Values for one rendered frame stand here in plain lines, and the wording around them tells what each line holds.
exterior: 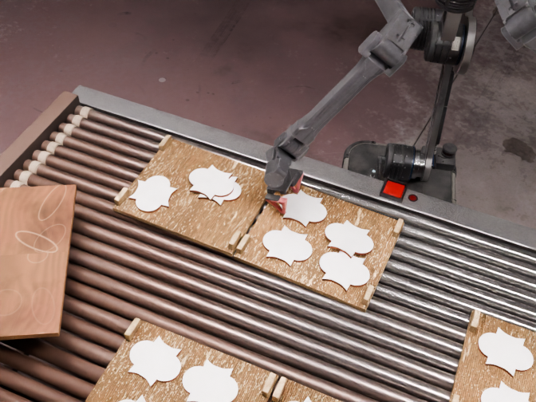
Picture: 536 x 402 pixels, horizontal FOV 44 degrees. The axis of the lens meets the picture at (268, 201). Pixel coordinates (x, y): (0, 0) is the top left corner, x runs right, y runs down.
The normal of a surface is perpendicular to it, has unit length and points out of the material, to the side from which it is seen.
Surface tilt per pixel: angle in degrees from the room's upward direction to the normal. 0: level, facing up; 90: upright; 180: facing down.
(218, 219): 0
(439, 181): 0
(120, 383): 0
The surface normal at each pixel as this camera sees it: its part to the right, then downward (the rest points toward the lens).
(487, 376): 0.04, -0.66
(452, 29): -0.17, 0.74
